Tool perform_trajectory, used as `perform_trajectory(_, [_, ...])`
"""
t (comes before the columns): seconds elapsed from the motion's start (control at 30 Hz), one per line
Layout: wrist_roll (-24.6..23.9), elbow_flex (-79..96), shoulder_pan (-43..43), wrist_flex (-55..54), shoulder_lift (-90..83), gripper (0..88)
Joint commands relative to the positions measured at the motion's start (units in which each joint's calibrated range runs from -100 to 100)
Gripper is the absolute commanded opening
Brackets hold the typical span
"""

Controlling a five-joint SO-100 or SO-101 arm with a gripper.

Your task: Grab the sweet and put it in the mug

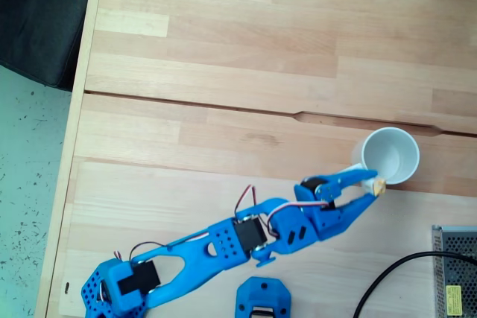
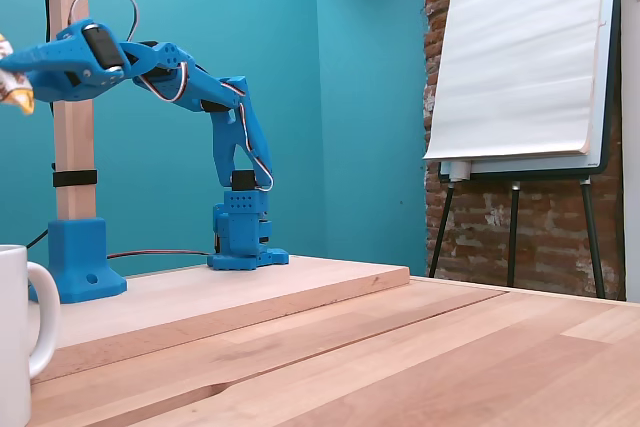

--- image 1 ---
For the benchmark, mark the blue post mount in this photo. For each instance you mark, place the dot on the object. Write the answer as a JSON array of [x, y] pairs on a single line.
[[262, 290]]

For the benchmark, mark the metal mesh power supply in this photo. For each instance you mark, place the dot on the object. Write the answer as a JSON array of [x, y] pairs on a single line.
[[456, 269]]

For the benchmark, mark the white ceramic mug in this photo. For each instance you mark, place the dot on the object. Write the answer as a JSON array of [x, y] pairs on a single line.
[[395, 154]]

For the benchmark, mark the yellow white sweet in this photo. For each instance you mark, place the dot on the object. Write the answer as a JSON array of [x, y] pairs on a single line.
[[379, 186]]

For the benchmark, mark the black cushioned seat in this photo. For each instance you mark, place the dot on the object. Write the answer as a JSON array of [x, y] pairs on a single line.
[[41, 16]]

